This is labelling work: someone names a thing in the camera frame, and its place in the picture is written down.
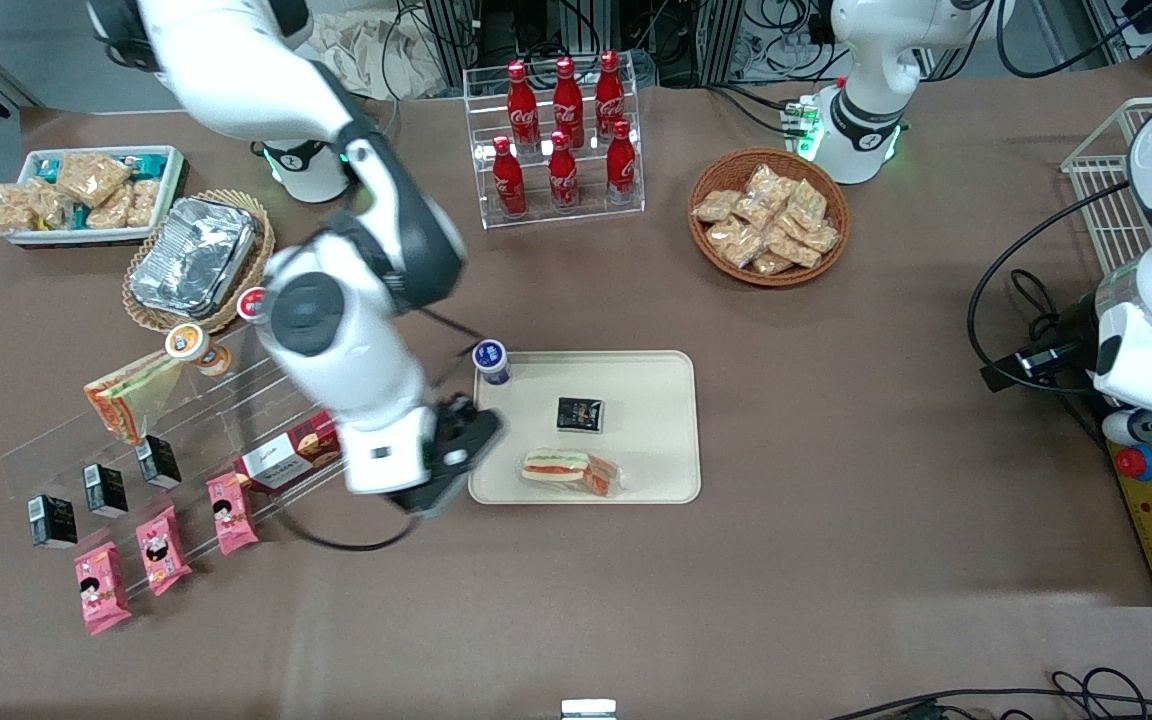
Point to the round wicker basket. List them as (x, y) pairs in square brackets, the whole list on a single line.
[(714, 265)]

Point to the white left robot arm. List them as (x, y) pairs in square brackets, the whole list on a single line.
[(866, 60)]

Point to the blue lid yogurt cup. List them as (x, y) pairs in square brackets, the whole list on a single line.
[(490, 357)]

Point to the beige crispy snack packet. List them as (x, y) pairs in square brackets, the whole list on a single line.
[(111, 212), (734, 242), (821, 238), (772, 265), (792, 248), (806, 203), (51, 208), (93, 178), (143, 203), (716, 206), (766, 185), (754, 212), (11, 210)]

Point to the red emergency stop button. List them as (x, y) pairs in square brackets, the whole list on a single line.
[(1134, 462)]

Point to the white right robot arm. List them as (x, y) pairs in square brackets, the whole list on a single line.
[(336, 340)]

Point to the small black snack box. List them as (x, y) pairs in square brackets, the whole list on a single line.
[(580, 414), (53, 522), (105, 490), (158, 462)]

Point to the aluminium frame rack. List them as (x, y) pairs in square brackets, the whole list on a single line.
[(706, 30)]

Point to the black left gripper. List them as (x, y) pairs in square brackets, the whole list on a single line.
[(1072, 327)]

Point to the white plastic bin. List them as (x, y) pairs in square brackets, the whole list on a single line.
[(176, 175)]

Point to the cream plastic tray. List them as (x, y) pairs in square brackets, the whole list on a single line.
[(646, 400)]

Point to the silver foil container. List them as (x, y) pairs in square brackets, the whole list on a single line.
[(193, 255)]

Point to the pink snack pack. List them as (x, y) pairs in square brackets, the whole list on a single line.
[(163, 552), (232, 514), (102, 590)]

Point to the red plaid cookie box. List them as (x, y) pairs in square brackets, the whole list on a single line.
[(286, 460)]

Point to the teal snack packet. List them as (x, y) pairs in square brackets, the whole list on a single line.
[(48, 170), (148, 163), (78, 218)]

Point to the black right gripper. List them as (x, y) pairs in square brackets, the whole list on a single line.
[(460, 414)]

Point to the oval wicker basket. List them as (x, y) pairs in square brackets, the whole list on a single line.
[(260, 240)]

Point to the triangle sandwich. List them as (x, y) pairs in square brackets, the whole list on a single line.
[(561, 465), (131, 400)]

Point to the clear acrylic bottle rack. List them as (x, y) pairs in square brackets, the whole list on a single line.
[(586, 205)]

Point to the orange lid yogurt cup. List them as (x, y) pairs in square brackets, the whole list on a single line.
[(186, 342)]

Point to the red cola bottle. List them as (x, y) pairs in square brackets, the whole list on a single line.
[(621, 168), (567, 95), (563, 178), (522, 100), (609, 90), (508, 185)]

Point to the clear acrylic stepped shelf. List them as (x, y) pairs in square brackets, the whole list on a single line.
[(196, 420)]

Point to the red lid yogurt cup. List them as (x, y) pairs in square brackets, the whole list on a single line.
[(251, 303)]

